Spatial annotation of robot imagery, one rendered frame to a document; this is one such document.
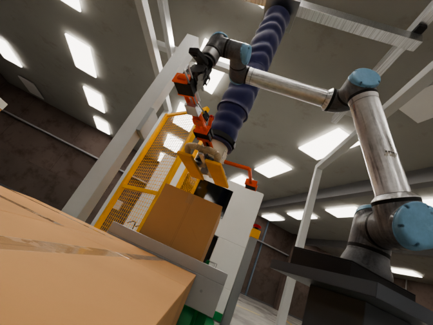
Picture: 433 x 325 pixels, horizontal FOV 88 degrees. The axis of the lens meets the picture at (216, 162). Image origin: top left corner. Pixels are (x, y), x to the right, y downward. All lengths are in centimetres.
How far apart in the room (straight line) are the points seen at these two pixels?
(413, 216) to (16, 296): 95
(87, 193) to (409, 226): 219
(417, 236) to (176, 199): 114
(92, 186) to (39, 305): 213
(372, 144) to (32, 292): 103
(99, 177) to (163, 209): 103
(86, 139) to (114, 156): 1002
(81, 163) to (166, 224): 1076
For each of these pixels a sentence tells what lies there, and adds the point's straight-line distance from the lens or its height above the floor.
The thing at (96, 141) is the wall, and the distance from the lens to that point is 1229.
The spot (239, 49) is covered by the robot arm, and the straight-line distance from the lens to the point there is 119.
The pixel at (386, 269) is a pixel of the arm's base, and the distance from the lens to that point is 111.
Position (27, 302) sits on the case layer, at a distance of 23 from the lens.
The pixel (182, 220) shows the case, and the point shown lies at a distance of 143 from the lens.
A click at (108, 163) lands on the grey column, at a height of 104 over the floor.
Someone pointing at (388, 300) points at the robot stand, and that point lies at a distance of 84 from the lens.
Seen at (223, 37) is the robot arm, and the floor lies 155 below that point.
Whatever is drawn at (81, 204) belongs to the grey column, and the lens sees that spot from 233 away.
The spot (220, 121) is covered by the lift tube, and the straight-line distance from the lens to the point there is 151.
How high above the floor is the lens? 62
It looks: 23 degrees up
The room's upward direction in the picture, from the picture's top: 25 degrees clockwise
